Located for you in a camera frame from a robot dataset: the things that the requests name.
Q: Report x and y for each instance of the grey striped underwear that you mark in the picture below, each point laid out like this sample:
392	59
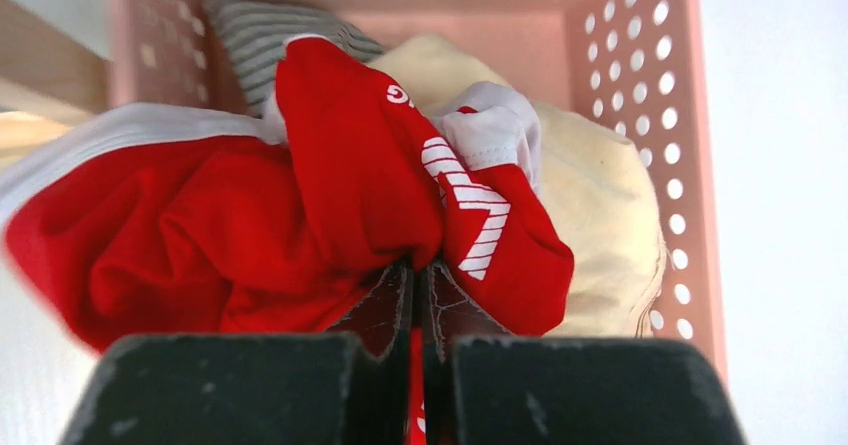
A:
253	34

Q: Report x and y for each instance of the wooden clothes rack frame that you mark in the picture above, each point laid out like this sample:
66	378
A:
49	82

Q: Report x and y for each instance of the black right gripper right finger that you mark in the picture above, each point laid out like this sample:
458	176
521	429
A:
485	385

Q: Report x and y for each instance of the pink perforated plastic basket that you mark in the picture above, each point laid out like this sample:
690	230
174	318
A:
635	66

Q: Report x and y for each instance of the red underwear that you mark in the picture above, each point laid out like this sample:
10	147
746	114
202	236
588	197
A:
158	218

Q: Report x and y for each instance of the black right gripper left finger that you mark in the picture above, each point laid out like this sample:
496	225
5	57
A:
347	384

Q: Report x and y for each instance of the beige underwear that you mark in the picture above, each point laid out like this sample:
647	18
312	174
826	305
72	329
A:
594	187

